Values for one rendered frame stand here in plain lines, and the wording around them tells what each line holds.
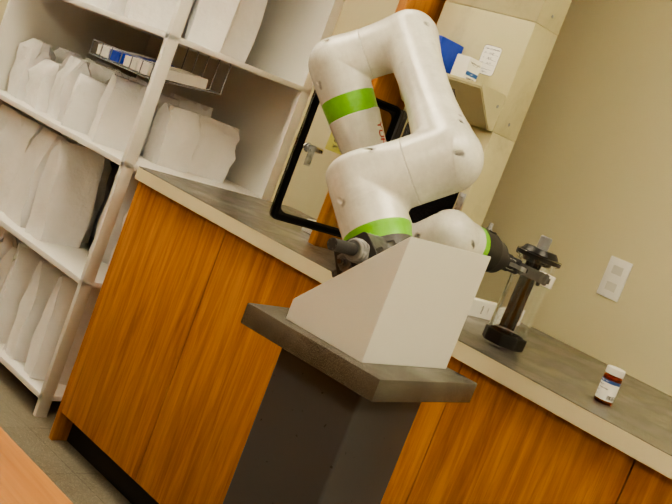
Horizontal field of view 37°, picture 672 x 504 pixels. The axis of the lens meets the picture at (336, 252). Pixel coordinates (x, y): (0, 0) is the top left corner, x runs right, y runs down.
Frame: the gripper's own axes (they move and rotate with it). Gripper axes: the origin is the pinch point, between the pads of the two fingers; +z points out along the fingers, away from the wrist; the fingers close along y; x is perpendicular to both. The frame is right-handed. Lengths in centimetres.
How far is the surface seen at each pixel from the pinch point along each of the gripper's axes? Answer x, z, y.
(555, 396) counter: 20.8, -14.7, -26.6
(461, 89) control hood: -36, 1, 42
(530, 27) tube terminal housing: -58, 8, 36
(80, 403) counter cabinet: 97, -4, 126
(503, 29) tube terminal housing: -56, 9, 44
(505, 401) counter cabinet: 27.3, -11.0, -14.6
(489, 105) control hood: -34.7, 5.0, 35.1
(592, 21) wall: -75, 50, 48
